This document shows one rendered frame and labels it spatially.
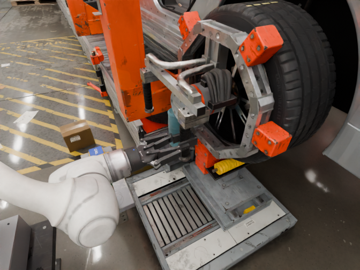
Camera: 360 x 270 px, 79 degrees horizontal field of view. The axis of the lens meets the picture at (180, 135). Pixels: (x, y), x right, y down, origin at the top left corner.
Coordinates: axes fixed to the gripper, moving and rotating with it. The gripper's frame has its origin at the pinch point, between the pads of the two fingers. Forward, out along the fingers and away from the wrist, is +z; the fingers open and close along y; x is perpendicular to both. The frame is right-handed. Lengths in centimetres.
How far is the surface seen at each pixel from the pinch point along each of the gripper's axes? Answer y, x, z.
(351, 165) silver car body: 32, -6, 46
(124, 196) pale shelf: -15.9, -38.1, -23.0
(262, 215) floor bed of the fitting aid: 10, -76, 50
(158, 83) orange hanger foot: -62, -12, 17
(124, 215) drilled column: -30, -76, -25
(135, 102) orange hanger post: -59, -18, 1
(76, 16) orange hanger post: -252, -10, -1
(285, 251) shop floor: 31, -84, 50
